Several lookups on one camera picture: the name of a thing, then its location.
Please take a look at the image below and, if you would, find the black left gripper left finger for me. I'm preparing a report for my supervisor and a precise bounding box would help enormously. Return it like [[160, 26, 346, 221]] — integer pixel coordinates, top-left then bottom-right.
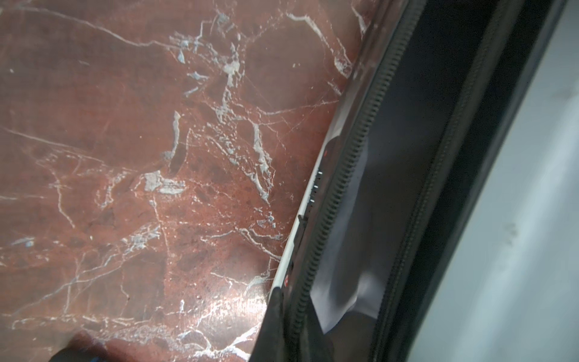
[[48, 347, 113, 362]]

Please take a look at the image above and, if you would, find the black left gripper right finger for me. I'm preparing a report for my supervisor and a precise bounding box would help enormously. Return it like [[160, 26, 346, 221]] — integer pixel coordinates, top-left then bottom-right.
[[248, 287, 336, 362]]

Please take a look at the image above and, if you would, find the white cartoon hard-shell suitcase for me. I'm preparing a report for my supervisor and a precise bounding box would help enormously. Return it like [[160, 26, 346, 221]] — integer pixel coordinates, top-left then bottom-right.
[[271, 1, 578, 361]]

